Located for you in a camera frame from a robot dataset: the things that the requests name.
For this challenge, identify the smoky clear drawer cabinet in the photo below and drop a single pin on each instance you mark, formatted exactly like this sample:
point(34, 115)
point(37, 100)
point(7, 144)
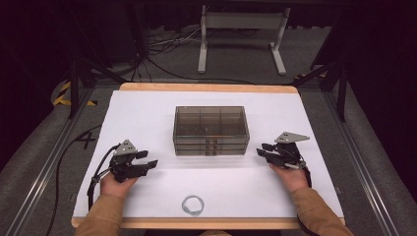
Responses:
point(209, 126)

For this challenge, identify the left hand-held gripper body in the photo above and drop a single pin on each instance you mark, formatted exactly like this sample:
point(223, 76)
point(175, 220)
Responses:
point(126, 164)

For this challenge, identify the person's right hand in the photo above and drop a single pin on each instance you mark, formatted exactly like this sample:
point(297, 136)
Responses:
point(293, 180)

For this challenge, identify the person's left hand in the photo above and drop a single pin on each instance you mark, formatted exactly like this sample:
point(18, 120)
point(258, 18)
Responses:
point(114, 188)

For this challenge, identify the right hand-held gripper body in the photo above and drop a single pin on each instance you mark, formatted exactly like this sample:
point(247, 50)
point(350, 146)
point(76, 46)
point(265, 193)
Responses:
point(288, 154)

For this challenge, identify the white table mat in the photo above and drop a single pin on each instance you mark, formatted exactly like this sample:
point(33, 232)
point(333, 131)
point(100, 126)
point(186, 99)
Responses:
point(229, 190)

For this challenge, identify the grey metal stand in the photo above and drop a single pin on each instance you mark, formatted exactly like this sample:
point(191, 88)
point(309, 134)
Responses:
point(242, 21)

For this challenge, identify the black metal frame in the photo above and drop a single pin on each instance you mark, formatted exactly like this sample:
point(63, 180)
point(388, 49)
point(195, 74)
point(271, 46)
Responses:
point(74, 85)
point(341, 91)

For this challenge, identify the aluminium floor rail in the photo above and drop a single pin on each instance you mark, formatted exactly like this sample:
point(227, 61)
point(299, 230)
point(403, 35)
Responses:
point(360, 164)
point(46, 170)

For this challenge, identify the yellow black hazard tape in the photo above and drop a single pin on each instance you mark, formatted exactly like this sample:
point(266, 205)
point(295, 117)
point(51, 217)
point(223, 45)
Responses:
point(62, 95)

